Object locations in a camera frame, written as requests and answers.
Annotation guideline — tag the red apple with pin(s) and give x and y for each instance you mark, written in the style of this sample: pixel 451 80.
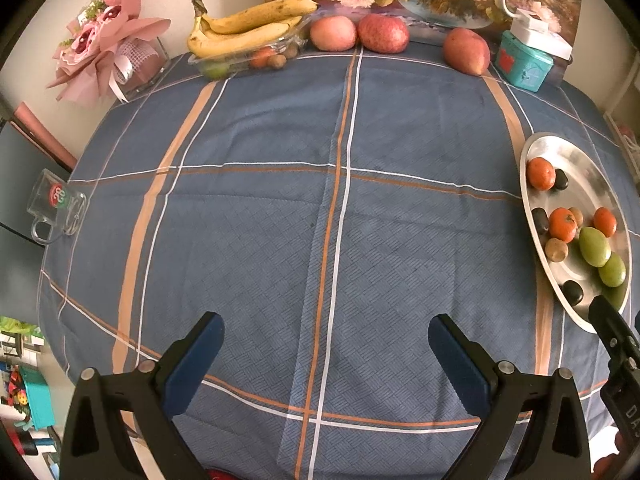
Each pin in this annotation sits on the red apple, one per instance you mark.
pixel 333 33
pixel 466 51
pixel 383 33

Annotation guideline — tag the person's right hand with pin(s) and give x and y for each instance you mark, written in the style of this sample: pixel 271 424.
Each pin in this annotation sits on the person's right hand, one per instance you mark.
pixel 620 444

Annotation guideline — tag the brown kiwi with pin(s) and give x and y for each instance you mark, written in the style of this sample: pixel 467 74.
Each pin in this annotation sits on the brown kiwi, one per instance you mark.
pixel 556 250
pixel 577 216

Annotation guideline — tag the teal plastic box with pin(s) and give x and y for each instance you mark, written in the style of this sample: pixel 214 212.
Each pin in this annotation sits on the teal plastic box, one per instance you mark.
pixel 37 402

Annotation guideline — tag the small tangerine in container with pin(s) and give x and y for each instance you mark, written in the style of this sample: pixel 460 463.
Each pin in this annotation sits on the small tangerine in container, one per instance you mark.
pixel 261 58

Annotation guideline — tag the round metal plate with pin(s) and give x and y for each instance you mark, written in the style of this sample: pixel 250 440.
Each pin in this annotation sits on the round metal plate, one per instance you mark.
pixel 570 155

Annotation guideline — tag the teal tin box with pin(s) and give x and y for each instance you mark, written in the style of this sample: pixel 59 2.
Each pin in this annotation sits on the teal tin box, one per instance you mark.
pixel 522 62

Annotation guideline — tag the banana bunch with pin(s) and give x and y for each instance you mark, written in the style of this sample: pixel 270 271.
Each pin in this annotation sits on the banana bunch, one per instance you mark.
pixel 240 40

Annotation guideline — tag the white box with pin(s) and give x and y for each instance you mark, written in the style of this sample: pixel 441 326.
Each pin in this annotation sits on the white box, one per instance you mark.
pixel 555 45

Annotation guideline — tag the pink flower bouquet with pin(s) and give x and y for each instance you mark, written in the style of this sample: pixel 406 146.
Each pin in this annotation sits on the pink flower bouquet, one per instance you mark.
pixel 100 35

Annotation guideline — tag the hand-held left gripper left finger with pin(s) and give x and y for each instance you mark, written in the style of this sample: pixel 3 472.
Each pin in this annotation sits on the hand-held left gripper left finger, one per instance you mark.
pixel 195 360

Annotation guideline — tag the small kiwi in container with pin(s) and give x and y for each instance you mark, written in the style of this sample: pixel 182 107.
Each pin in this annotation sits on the small kiwi in container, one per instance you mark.
pixel 276 61
pixel 291 50

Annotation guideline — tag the large orange tangerine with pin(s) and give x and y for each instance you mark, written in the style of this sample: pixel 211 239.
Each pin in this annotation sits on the large orange tangerine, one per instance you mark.
pixel 562 224

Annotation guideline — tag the dark avocado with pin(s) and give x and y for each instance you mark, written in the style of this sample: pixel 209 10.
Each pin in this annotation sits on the dark avocado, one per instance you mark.
pixel 572 292
pixel 561 179
pixel 539 220

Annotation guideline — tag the blue plaid tablecloth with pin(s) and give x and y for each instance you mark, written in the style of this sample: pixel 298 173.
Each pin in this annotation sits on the blue plaid tablecloth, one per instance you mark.
pixel 250 235

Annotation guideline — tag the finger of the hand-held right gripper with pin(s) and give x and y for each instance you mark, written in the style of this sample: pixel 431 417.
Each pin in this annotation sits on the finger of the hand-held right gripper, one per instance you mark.
pixel 612 330

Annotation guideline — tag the white power adapter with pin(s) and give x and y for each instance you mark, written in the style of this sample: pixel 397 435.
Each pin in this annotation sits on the white power adapter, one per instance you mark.
pixel 531 22

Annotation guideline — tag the glass mug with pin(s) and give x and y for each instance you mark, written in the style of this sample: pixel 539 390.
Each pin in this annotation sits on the glass mug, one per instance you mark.
pixel 52 205

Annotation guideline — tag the large green apple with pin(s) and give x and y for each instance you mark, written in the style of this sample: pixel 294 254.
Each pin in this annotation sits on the large green apple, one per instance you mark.
pixel 594 246

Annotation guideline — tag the green fruit in container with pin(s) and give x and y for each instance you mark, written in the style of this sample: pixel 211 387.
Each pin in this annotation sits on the green fruit in container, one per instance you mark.
pixel 216 70

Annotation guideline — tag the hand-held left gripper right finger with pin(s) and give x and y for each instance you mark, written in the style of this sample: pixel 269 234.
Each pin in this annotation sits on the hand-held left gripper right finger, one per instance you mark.
pixel 460 360

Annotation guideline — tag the clear vase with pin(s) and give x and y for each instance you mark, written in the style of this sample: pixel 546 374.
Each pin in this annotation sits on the clear vase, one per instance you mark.
pixel 147 62

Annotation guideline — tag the clear plastic container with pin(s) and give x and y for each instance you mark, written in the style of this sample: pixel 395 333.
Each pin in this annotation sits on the clear plastic container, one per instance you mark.
pixel 235 63

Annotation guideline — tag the small green apple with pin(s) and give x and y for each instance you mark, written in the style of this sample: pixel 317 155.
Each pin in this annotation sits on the small green apple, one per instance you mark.
pixel 612 269

